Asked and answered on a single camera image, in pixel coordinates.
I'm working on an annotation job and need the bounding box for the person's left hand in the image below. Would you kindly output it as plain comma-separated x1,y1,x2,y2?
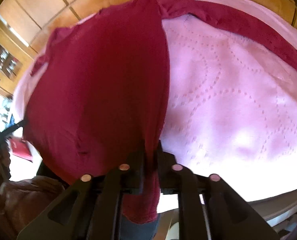
0,143,64,239

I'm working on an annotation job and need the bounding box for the pink quilted bedspread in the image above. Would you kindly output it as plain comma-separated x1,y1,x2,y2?
12,0,297,213

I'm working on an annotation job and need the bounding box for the blue jeans leg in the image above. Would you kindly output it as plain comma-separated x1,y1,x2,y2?
120,214,161,240

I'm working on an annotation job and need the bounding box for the wooden shelf cabinet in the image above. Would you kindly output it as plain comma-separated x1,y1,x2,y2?
0,20,37,96

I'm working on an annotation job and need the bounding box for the grey bed frame edge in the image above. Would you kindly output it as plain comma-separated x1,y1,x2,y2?
248,190,297,227

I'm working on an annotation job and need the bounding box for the dark red long-sleeve shirt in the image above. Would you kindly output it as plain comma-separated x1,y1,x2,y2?
23,0,297,224

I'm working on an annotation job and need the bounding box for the red book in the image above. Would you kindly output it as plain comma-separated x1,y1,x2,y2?
9,137,33,162

